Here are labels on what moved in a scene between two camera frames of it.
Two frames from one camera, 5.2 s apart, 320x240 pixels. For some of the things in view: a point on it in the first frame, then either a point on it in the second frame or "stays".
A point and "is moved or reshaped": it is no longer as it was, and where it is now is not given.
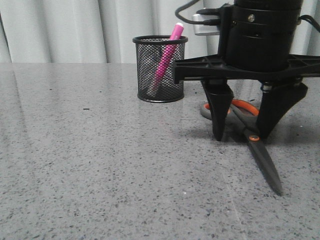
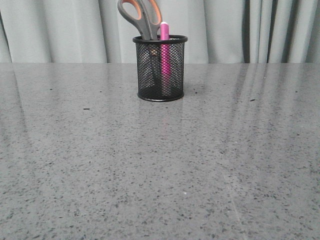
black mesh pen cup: (155, 54) stays
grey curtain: (102, 31) stays
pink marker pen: (167, 58) is moved or reshaped
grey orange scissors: (242, 124) → (145, 24)
